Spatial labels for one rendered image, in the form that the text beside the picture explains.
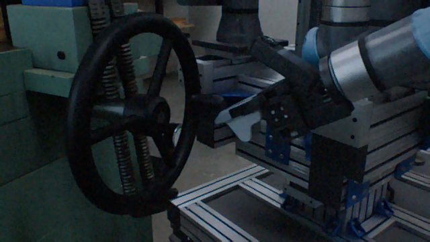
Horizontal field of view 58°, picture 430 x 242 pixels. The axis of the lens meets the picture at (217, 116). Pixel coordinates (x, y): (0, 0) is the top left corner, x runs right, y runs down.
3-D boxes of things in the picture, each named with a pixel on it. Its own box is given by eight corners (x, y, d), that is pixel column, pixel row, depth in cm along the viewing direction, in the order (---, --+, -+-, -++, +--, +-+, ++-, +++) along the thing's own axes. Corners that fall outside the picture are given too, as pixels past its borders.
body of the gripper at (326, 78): (271, 147, 57) (350, 119, 50) (246, 95, 56) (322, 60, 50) (287, 130, 63) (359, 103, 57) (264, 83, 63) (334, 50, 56)
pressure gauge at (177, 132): (174, 163, 87) (173, 128, 84) (160, 159, 88) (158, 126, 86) (189, 152, 92) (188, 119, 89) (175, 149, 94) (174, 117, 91)
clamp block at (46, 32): (77, 74, 54) (69, 7, 51) (13, 66, 59) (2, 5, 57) (143, 58, 66) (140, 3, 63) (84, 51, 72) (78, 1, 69)
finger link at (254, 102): (228, 122, 58) (278, 100, 53) (223, 112, 58) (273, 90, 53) (240, 113, 62) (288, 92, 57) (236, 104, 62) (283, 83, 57)
